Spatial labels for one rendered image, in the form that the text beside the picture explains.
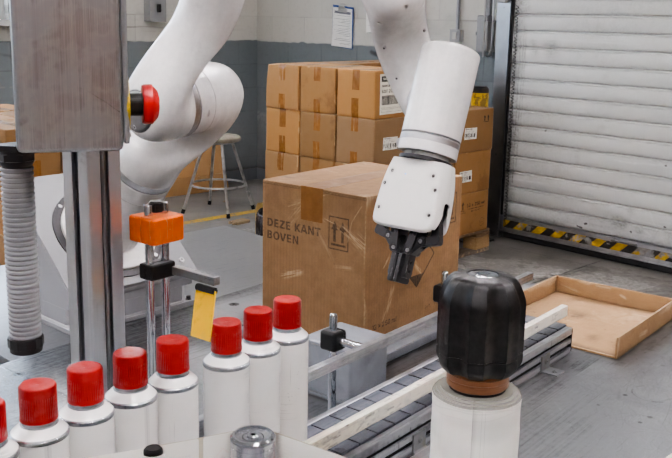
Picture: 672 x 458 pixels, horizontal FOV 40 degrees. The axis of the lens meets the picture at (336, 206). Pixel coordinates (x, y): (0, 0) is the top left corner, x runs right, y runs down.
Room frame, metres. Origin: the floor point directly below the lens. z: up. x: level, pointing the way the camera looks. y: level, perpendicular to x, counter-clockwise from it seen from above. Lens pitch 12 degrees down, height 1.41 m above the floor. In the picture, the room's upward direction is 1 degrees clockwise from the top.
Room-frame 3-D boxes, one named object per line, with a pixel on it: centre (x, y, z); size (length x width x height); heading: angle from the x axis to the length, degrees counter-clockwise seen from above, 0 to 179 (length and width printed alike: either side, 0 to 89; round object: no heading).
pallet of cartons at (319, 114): (5.37, -0.26, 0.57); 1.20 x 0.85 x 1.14; 137
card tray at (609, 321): (1.71, -0.49, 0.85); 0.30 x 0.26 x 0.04; 142
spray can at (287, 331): (1.03, 0.06, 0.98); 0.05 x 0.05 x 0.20
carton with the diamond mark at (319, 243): (1.67, -0.05, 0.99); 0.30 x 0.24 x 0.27; 141
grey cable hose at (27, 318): (0.87, 0.31, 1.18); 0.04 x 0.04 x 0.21
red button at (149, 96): (0.87, 0.19, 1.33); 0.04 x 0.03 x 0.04; 17
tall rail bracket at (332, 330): (1.24, -0.02, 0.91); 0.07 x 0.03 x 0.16; 52
